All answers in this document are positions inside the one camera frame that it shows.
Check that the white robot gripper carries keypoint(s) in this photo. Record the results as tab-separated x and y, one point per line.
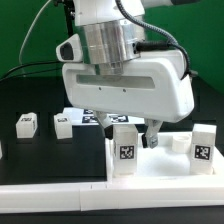
152	87

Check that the white square table top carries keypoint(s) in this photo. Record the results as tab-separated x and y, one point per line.
170	159

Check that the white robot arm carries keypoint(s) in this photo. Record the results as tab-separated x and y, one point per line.
120	64

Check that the white sheet with tags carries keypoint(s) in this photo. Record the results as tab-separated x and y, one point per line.
83	117

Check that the white front fence bar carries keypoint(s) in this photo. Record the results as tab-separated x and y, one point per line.
132	194

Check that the white block at left edge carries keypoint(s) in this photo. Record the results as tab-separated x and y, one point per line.
0	150

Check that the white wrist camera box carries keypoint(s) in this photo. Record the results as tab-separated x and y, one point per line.
70	50

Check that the black camera stand pole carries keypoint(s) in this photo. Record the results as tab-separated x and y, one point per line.
69	11

